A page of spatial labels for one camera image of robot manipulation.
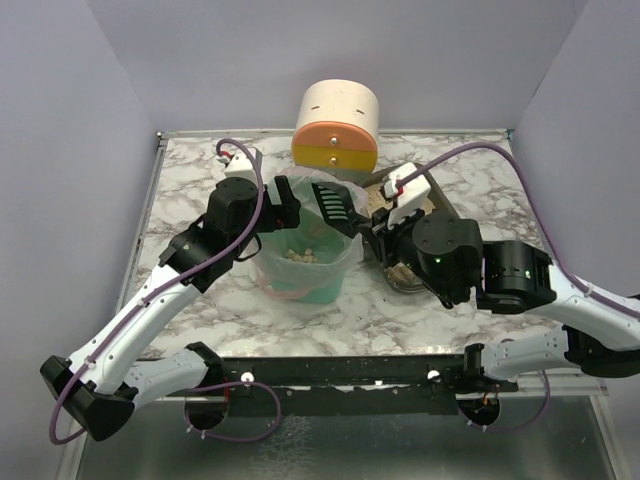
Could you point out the round three-drawer storage box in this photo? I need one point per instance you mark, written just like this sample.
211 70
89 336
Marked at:
337 129

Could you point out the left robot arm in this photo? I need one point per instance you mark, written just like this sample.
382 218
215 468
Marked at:
104 382

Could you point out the clear plastic bag liner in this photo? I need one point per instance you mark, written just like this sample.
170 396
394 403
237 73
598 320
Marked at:
310 260

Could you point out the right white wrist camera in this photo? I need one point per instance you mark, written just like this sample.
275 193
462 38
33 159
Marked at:
406 200

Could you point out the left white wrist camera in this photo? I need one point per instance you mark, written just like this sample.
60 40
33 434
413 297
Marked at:
237 165

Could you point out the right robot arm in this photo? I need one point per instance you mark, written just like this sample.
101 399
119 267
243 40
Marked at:
597 332

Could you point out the dark litter box tray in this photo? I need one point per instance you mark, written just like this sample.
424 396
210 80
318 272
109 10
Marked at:
402 277

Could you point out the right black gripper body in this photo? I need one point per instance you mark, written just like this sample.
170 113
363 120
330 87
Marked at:
378 232

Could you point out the black slotted litter scoop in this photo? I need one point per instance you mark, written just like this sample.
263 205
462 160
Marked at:
338 210

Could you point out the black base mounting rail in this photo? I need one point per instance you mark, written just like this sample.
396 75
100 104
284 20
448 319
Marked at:
365 385

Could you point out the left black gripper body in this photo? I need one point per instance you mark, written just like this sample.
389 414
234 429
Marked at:
272 215

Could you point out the green bucket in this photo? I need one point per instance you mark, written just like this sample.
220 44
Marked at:
305 280

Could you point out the clumped litter lump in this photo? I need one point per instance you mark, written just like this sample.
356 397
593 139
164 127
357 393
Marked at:
306 256

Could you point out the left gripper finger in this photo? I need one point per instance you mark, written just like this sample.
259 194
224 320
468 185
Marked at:
284 218
282 195

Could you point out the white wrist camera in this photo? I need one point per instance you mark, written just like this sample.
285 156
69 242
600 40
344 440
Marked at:
237 165
406 200

